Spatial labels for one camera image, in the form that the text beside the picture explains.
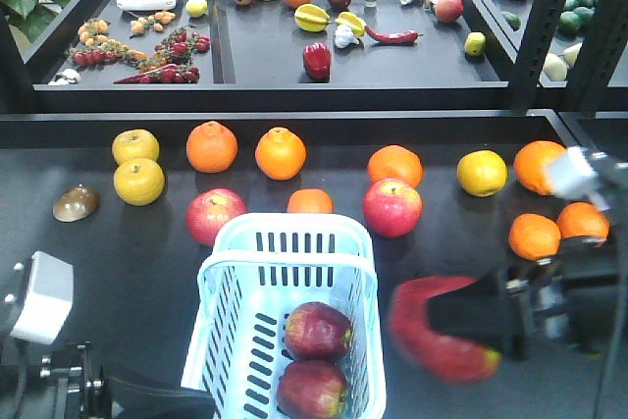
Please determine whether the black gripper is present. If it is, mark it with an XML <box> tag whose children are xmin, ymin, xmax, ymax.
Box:
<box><xmin>1</xmin><ymin>340</ymin><xmax>216</xmax><ymax>418</ymax></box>
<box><xmin>427</xmin><ymin>236</ymin><xmax>627</xmax><ymax>360</ymax></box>

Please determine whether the dark red apple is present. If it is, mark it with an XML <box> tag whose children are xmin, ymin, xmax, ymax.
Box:
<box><xmin>285</xmin><ymin>301</ymin><xmax>353</xmax><ymax>362</ymax></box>
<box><xmin>388</xmin><ymin>276</ymin><xmax>501</xmax><ymax>384</ymax></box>

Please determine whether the light blue plastic basket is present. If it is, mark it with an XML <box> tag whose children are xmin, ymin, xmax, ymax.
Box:
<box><xmin>181</xmin><ymin>213</ymin><xmax>387</xmax><ymax>418</ymax></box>

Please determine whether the orange front right inner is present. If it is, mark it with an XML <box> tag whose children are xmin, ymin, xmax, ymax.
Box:
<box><xmin>508</xmin><ymin>213</ymin><xmax>561</xmax><ymax>261</ymax></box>

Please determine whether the orange front right outer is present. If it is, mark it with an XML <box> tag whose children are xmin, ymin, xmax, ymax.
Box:
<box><xmin>556</xmin><ymin>201</ymin><xmax>610</xmax><ymax>240</ymax></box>

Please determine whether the yellow round citrus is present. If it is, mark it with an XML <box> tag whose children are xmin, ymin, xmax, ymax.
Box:
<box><xmin>456</xmin><ymin>150</ymin><xmax>508</xmax><ymax>197</ymax></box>

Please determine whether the pink red apple centre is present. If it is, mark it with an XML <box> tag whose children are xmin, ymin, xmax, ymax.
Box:
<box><xmin>362</xmin><ymin>178</ymin><xmax>423</xmax><ymax>238</ymax></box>

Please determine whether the pink red apple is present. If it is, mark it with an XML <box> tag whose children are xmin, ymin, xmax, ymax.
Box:
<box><xmin>362</xmin><ymin>178</ymin><xmax>423</xmax><ymax>238</ymax></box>
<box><xmin>185</xmin><ymin>187</ymin><xmax>247</xmax><ymax>246</ymax></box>

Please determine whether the large orange far right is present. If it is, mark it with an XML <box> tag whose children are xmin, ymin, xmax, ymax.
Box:
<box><xmin>513</xmin><ymin>140</ymin><xmax>566</xmax><ymax>195</ymax></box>

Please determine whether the orange behind centre apple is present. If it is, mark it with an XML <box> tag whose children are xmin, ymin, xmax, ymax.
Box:
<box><xmin>367</xmin><ymin>145</ymin><xmax>424</xmax><ymax>187</ymax></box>

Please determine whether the black wooden produce table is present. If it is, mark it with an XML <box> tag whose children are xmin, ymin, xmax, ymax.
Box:
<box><xmin>1</xmin><ymin>111</ymin><xmax>627</xmax><ymax>418</ymax></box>

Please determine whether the brown mushroom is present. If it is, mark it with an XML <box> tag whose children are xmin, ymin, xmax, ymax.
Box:
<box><xmin>52</xmin><ymin>184</ymin><xmax>101</xmax><ymax>223</ymax></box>

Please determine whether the pink red apple left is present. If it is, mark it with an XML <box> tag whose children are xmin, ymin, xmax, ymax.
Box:
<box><xmin>185</xmin><ymin>187</ymin><xmax>247</xmax><ymax>246</ymax></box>

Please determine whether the small orange front left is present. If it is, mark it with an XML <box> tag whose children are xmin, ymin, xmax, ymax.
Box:
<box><xmin>287</xmin><ymin>188</ymin><xmax>334</xmax><ymax>214</ymax></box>

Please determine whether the orange back left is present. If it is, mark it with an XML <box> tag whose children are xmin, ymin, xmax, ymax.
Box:
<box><xmin>186</xmin><ymin>121</ymin><xmax>238</xmax><ymax>174</ymax></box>

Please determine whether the red chili pepper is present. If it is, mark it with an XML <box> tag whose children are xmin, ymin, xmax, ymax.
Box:
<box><xmin>365</xmin><ymin>26</ymin><xmax>422</xmax><ymax>45</ymax></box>

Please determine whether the back display tray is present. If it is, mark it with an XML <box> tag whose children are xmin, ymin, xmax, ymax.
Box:
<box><xmin>25</xmin><ymin>0</ymin><xmax>515</xmax><ymax>113</ymax></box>

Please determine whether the red bell pepper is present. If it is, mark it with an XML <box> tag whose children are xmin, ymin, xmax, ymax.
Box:
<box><xmin>302</xmin><ymin>42</ymin><xmax>331</xmax><ymax>79</ymax></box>

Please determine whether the white garlic bulb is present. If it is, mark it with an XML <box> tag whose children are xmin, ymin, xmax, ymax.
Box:
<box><xmin>334</xmin><ymin>25</ymin><xmax>360</xmax><ymax>49</ymax></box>

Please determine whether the black upright rack post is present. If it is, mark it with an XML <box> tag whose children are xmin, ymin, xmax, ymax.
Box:
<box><xmin>504</xmin><ymin>0</ymin><xmax>565</xmax><ymax>115</ymax></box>

